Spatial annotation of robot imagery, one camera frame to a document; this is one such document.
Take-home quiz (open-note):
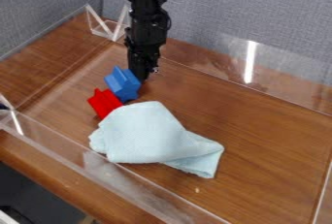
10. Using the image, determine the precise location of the clear acrylic enclosure wall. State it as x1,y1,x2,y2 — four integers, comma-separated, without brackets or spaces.
0,7,332,224

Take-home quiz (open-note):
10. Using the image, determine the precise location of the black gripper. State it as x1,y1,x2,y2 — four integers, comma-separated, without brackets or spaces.
124,8,171,81

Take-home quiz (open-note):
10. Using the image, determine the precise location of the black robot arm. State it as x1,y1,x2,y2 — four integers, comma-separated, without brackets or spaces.
124,0,171,81

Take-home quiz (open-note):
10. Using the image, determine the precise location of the light blue cloth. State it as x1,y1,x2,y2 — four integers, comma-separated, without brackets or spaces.
90,101,225,178

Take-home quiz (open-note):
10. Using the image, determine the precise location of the red plastic block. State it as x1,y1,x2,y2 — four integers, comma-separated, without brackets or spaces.
87,88,123,119

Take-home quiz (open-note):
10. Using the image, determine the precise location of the blue plastic block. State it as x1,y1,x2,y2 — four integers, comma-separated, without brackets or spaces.
103,66,142,102

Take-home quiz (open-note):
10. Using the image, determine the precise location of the clear acrylic corner bracket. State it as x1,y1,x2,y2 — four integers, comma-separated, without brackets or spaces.
86,5,130,42

